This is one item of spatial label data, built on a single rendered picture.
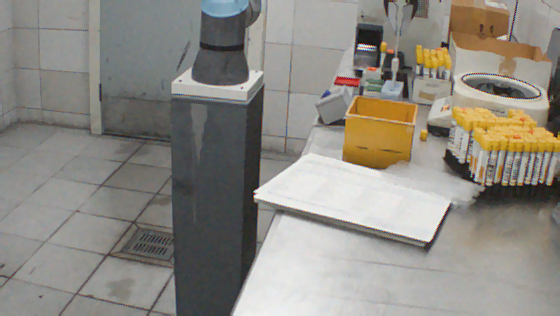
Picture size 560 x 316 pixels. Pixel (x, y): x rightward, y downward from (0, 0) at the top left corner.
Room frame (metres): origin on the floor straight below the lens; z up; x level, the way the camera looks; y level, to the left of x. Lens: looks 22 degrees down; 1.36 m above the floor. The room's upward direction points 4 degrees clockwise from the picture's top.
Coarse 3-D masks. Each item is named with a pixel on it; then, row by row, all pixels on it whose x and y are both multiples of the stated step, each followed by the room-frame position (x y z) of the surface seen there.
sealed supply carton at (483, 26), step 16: (464, 0) 2.48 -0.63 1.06; (480, 0) 2.53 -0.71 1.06; (464, 16) 2.32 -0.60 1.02; (480, 16) 2.31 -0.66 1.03; (496, 16) 2.29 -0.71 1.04; (448, 32) 2.34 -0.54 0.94; (464, 32) 2.32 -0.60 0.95; (480, 32) 2.30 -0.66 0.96; (496, 32) 2.29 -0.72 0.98; (448, 48) 2.33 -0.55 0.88
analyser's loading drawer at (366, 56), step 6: (360, 48) 1.89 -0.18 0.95; (366, 48) 1.93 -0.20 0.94; (372, 48) 1.93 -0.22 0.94; (360, 54) 1.89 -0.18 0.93; (366, 54) 1.89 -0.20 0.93; (372, 54) 1.88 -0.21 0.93; (354, 60) 1.84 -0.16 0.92; (360, 60) 1.83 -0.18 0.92; (366, 60) 1.83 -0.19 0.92; (372, 60) 1.83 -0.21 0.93; (354, 66) 1.84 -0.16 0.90; (360, 66) 1.83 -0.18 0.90; (366, 66) 1.83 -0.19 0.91; (372, 66) 1.83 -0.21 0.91
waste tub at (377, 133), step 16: (352, 112) 1.24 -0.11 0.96; (368, 112) 1.29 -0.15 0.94; (384, 112) 1.28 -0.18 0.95; (400, 112) 1.27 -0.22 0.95; (416, 112) 1.21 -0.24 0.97; (352, 128) 1.16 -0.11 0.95; (368, 128) 1.16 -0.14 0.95; (384, 128) 1.15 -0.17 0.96; (400, 128) 1.15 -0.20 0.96; (352, 144) 1.16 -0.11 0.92; (368, 144) 1.16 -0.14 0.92; (384, 144) 1.15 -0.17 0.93; (400, 144) 1.15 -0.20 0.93; (352, 160) 1.16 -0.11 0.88; (368, 160) 1.16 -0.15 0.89; (384, 160) 1.15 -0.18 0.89
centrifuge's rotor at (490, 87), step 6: (480, 84) 1.46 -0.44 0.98; (486, 84) 1.46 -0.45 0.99; (492, 84) 1.48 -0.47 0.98; (498, 84) 1.42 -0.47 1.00; (504, 84) 1.43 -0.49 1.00; (486, 90) 1.41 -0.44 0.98; (492, 90) 1.45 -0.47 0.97; (498, 90) 1.40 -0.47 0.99; (504, 90) 1.40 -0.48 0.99; (510, 90) 1.45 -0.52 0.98; (516, 90) 1.44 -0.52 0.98; (510, 96) 1.39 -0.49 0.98; (516, 96) 1.38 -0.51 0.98; (522, 96) 1.40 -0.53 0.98
